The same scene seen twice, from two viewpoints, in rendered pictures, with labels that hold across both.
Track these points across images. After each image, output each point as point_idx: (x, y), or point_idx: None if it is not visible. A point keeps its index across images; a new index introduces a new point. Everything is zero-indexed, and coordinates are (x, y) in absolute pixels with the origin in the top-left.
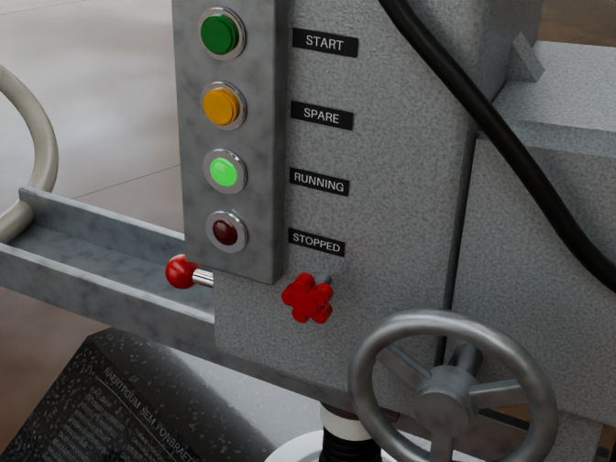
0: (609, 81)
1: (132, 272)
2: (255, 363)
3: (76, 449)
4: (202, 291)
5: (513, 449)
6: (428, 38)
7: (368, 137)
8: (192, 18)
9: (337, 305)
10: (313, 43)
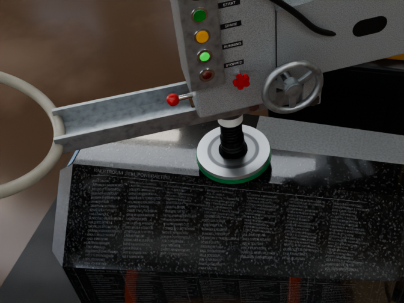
0: None
1: (124, 116)
2: (216, 113)
3: (104, 205)
4: (155, 107)
5: None
6: None
7: (246, 24)
8: (188, 14)
9: None
10: (225, 5)
